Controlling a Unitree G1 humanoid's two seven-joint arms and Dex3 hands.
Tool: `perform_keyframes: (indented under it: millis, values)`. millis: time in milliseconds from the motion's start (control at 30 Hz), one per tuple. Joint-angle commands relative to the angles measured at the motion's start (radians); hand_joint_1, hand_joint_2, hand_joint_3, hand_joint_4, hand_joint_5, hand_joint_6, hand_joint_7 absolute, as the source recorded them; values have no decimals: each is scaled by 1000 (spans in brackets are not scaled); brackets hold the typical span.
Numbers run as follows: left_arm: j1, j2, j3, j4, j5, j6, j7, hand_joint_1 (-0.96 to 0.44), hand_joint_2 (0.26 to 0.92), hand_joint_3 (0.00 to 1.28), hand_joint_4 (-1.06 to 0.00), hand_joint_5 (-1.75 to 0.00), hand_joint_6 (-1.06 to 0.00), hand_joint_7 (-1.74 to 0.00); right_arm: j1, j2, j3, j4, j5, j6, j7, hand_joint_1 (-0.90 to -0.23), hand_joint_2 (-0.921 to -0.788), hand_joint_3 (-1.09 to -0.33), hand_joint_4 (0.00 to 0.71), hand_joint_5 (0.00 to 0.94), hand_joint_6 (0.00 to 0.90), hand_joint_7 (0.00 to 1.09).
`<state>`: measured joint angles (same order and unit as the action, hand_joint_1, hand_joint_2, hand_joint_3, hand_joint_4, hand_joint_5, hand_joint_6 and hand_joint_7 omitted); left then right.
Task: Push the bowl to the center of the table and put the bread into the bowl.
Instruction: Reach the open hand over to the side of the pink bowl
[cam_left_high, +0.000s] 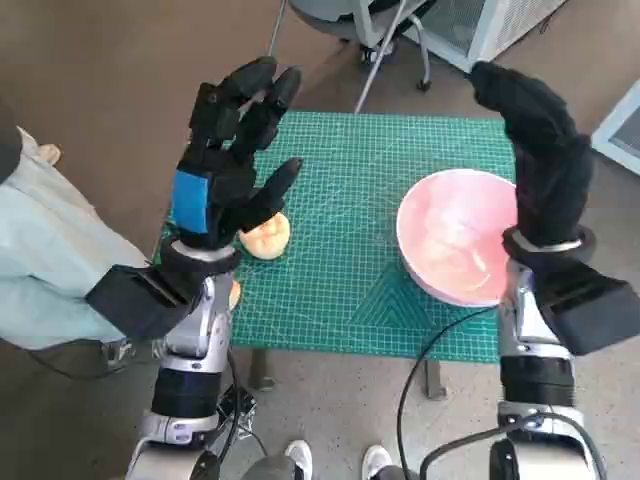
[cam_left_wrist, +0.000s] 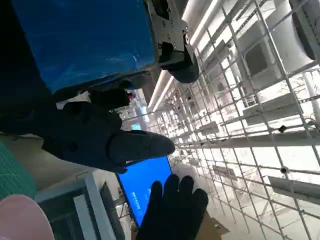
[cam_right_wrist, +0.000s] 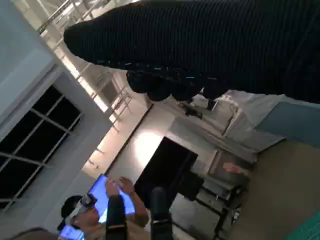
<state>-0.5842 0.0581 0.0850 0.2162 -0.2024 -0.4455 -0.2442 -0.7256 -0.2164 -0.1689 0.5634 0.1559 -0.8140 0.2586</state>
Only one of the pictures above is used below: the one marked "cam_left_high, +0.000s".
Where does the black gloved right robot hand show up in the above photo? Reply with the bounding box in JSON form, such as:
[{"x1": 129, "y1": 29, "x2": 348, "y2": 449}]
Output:
[{"x1": 472, "y1": 60, "x2": 596, "y2": 247}]

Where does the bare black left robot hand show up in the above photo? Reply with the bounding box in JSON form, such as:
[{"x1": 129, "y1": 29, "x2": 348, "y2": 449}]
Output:
[{"x1": 169, "y1": 56, "x2": 305, "y2": 251}]

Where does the pink bowl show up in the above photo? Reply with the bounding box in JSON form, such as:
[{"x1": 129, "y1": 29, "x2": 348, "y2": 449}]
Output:
[{"x1": 396, "y1": 168, "x2": 519, "y2": 307}]

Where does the round toy bread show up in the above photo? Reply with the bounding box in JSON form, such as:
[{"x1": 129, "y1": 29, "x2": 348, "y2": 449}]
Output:
[{"x1": 238, "y1": 212, "x2": 292, "y2": 260}]

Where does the white framed box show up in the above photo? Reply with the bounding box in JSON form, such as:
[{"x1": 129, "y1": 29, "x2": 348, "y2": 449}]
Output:
[{"x1": 591, "y1": 79, "x2": 640, "y2": 176}]

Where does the green cutting mat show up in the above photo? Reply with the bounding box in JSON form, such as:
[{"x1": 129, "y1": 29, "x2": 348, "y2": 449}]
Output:
[{"x1": 159, "y1": 110, "x2": 519, "y2": 362}]

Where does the white mesh cabinet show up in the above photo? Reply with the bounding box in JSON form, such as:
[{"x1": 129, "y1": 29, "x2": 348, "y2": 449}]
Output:
[{"x1": 399, "y1": 0, "x2": 564, "y2": 74}]

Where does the silver metal rod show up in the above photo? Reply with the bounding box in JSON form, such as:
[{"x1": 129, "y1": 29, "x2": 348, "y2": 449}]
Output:
[{"x1": 353, "y1": 0, "x2": 407, "y2": 114}]

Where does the grey office chair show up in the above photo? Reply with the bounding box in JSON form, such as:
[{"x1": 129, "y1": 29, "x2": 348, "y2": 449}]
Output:
[{"x1": 267, "y1": 0, "x2": 434, "y2": 92}]

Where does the grey metal table leg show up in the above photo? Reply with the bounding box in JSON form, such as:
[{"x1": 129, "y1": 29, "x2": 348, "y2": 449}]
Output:
[
  {"x1": 424, "y1": 359, "x2": 446, "y2": 400},
  {"x1": 249, "y1": 348, "x2": 275, "y2": 392}
]

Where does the white shoe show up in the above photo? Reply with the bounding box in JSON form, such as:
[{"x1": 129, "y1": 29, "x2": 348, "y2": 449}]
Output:
[
  {"x1": 362, "y1": 443, "x2": 394, "y2": 480},
  {"x1": 284, "y1": 439, "x2": 314, "y2": 480}
]

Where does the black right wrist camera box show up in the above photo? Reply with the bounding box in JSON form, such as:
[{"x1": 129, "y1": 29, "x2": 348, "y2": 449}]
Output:
[{"x1": 534, "y1": 259, "x2": 634, "y2": 357}]

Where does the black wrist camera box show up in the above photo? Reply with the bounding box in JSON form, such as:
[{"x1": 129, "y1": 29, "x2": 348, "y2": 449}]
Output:
[
  {"x1": 534, "y1": 259, "x2": 634, "y2": 357},
  {"x1": 84, "y1": 264, "x2": 206, "y2": 339}
]

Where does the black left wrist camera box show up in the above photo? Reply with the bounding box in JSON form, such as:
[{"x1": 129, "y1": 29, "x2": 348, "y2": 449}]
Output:
[{"x1": 84, "y1": 264, "x2": 206, "y2": 339}]

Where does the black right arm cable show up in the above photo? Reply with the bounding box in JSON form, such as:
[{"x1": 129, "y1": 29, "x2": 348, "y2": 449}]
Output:
[{"x1": 396, "y1": 303, "x2": 596, "y2": 480}]

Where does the thin black floor cable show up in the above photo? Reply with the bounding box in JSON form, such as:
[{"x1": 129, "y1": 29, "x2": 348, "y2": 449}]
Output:
[{"x1": 19, "y1": 347, "x2": 131, "y2": 381}]

